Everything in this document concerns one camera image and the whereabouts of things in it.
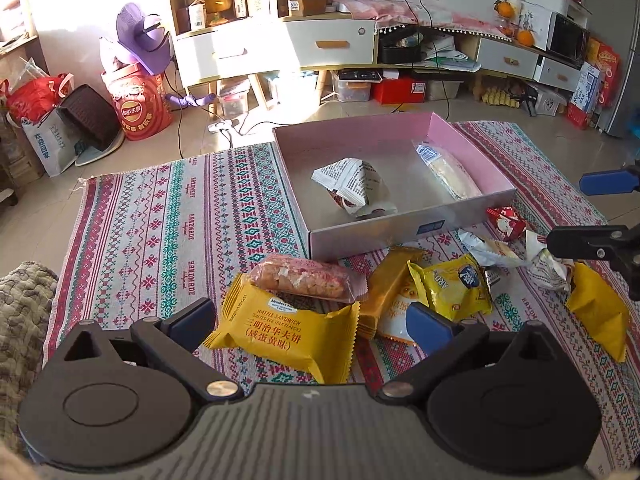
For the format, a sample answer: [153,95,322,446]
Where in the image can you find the red shopping bag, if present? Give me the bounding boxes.
[5,74,75,123]

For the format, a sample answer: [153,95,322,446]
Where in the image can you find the long golden snack packet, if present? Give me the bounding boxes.
[357,245,431,346]

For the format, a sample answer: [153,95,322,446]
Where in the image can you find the white microwave oven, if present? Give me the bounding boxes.
[520,2,591,65]

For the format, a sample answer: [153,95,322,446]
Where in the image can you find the white low drawer cabinet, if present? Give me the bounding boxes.
[475,35,583,92]

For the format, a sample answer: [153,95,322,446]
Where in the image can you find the small brown cardboard box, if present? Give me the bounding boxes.
[287,0,327,17]

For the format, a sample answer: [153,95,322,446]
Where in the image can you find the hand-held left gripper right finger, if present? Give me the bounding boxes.
[376,301,570,405]

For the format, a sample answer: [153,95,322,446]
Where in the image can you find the white blue carton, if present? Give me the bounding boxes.
[567,62,603,116]

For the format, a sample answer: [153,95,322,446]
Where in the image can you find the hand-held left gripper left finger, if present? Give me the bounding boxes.
[42,297,246,405]

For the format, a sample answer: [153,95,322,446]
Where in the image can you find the clear storage box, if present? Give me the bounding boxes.
[332,71,373,103]

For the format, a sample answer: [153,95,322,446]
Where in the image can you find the small red snack packet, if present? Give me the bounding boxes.
[486,205,527,243]

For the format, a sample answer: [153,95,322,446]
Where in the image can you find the patterned woven mat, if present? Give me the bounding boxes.
[42,120,640,466]

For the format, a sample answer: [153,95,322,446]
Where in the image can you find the pink rice crisp packet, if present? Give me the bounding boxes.
[248,253,368,304]

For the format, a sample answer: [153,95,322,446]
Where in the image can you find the white newsprint snack packet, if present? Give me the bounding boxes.
[311,157,398,220]

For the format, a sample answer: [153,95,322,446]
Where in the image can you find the purple sun hat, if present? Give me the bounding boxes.
[116,2,173,76]

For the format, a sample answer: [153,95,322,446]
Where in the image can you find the clear pastry packet blue label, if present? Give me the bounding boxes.
[412,141,483,202]

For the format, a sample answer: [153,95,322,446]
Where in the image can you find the pink cardboard box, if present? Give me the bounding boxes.
[272,112,517,262]

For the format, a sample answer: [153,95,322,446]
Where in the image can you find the white cream snack packet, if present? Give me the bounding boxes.
[459,229,532,267]

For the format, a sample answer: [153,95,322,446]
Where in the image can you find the row of small yellow bottles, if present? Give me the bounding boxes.
[480,87,521,108]

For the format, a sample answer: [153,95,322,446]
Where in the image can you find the purple handle bars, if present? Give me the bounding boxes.
[167,91,217,109]

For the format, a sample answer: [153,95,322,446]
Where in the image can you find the small yellow biscuit packet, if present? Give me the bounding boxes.
[407,254,493,323]

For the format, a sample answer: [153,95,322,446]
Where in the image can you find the red gift box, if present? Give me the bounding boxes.
[585,37,621,108]

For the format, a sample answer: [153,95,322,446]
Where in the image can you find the yellow pillow snack packet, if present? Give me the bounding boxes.
[205,272,362,386]
[565,262,631,363]

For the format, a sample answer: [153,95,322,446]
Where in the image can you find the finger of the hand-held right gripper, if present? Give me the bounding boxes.
[580,164,640,197]
[546,225,640,302]

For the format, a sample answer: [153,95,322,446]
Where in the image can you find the pink floral cloth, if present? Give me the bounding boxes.
[330,0,516,41]

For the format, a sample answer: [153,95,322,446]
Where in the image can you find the silver refrigerator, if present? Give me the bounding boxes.
[582,0,640,138]

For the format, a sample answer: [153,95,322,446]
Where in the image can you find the black bag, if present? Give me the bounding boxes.
[378,35,422,64]

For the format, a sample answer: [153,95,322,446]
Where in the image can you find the red chips bucket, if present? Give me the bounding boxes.
[101,67,173,141]

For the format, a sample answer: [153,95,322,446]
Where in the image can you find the brown woven basket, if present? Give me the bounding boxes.
[57,84,121,152]

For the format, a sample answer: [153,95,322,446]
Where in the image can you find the red storage box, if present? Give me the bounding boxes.
[372,77,428,105]

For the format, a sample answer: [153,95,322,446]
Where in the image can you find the white wooden drawer cabinet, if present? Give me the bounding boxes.
[164,0,378,116]

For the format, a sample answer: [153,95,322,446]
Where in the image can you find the grey knitted blanket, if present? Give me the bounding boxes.
[0,260,60,411]

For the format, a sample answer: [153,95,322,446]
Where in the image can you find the white paper bag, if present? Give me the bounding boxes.
[20,110,88,177]

